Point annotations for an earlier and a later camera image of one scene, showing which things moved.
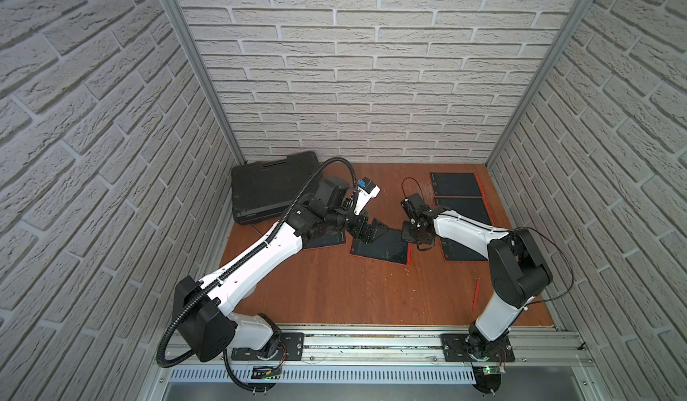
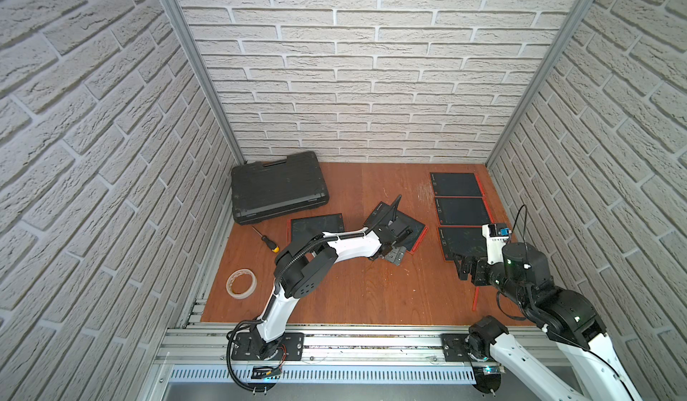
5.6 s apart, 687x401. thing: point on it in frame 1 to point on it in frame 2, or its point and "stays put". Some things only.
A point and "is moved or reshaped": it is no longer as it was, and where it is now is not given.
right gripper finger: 405,234 to 463,265
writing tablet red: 389,246 is moved or reshaped
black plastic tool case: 262,192 stays put
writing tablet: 463,184 stays put
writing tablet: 470,206 stays put
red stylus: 475,299 stays put
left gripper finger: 367,234 to 395,255
